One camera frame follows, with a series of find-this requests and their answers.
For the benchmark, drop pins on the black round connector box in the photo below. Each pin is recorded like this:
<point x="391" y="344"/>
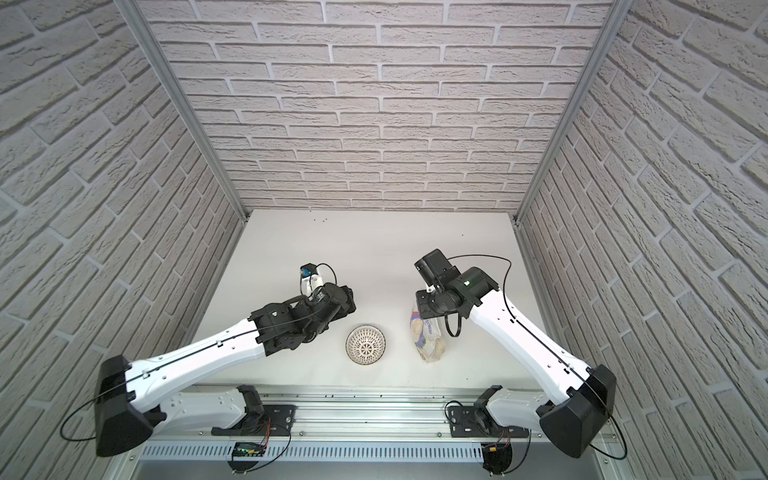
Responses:
<point x="496" y="457"/>

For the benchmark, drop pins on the aluminium mounting rail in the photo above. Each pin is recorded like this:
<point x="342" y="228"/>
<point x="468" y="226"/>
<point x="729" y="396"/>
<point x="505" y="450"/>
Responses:
<point x="321" y="413"/>

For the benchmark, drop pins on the right aluminium corner post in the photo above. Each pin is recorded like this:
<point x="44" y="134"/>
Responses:
<point x="612" y="24"/>

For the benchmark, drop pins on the green circuit board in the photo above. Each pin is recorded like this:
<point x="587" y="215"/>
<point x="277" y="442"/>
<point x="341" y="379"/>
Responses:
<point x="248" y="450"/>

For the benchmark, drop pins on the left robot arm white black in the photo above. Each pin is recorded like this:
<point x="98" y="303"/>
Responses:
<point x="137" y="399"/>

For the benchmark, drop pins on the white oats bag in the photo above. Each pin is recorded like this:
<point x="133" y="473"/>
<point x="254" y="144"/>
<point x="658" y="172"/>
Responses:
<point x="426" y="334"/>

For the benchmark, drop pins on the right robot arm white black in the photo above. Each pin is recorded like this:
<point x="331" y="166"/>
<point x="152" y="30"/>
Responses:
<point x="575" y="400"/>

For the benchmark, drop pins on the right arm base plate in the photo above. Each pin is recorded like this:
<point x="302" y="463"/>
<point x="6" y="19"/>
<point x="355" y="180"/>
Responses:
<point x="471" y="422"/>

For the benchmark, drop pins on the white slotted cable duct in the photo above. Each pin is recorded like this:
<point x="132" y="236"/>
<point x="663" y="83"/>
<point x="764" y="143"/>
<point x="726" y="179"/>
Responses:
<point x="320" y="451"/>

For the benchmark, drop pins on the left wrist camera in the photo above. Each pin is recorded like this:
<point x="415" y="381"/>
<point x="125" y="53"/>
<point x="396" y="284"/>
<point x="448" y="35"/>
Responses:
<point x="310" y="279"/>

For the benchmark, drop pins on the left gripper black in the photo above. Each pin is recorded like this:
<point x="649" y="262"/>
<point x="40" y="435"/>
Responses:
<point x="335" y="298"/>

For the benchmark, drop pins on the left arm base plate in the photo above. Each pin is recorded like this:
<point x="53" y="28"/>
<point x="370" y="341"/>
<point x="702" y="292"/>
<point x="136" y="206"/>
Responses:
<point x="279" y="415"/>

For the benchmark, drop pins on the patterned white breakfast bowl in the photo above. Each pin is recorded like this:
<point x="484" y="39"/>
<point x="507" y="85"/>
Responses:
<point x="365" y="345"/>

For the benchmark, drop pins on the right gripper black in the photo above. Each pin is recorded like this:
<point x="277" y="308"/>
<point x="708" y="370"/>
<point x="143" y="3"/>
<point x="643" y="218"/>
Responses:
<point x="429" y="303"/>

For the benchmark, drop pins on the aluminium corner post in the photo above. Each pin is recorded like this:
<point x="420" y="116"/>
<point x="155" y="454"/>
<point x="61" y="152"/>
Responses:
<point x="612" y="24"/>
<point x="141" y="29"/>

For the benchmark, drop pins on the left aluminium corner post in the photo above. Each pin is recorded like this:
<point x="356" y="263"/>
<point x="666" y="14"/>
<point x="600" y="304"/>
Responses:
<point x="141" y="29"/>

